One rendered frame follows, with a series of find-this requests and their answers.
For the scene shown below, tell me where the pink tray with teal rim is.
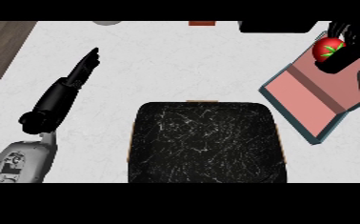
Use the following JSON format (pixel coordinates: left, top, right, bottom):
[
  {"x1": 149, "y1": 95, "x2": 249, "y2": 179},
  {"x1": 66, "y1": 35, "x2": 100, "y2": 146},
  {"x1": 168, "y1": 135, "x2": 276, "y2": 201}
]
[{"x1": 256, "y1": 30, "x2": 360, "y2": 146}]

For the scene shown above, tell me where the cardboard box with dark inside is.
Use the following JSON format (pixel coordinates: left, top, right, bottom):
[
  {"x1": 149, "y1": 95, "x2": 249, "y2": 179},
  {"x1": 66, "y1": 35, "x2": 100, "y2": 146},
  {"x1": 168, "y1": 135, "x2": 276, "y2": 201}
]
[{"x1": 127, "y1": 99, "x2": 287, "y2": 184}]

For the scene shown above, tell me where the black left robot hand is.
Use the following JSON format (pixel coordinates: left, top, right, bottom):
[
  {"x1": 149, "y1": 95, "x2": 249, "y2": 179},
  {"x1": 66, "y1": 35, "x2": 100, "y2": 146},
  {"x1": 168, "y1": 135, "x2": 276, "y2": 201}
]
[{"x1": 16, "y1": 46, "x2": 103, "y2": 136}]

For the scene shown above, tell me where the black appliance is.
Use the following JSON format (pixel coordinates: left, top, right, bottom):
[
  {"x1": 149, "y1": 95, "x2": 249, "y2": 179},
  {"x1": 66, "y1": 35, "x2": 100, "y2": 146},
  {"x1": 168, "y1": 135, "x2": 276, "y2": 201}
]
[{"x1": 237, "y1": 20, "x2": 320, "y2": 34}]

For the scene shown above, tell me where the grey round object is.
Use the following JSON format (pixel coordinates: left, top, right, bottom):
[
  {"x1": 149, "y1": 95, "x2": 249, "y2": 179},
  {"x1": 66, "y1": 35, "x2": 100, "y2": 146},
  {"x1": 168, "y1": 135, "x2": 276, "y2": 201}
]
[{"x1": 91, "y1": 20, "x2": 124, "y2": 27}]

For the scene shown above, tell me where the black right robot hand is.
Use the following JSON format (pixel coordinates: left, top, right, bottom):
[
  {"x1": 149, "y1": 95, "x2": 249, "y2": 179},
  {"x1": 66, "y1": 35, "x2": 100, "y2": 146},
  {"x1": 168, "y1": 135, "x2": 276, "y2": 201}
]
[{"x1": 314, "y1": 21, "x2": 360, "y2": 91}]

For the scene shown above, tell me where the red tomato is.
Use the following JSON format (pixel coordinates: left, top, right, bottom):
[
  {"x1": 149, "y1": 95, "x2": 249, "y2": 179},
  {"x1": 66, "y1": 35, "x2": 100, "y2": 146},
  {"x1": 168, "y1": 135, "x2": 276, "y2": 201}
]
[{"x1": 311, "y1": 36, "x2": 346, "y2": 63}]

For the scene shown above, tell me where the red-brown block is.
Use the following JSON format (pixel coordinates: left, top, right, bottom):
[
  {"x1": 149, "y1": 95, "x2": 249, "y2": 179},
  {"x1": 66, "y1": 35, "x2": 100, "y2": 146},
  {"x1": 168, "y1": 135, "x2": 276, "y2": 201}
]
[{"x1": 187, "y1": 20, "x2": 218, "y2": 27}]

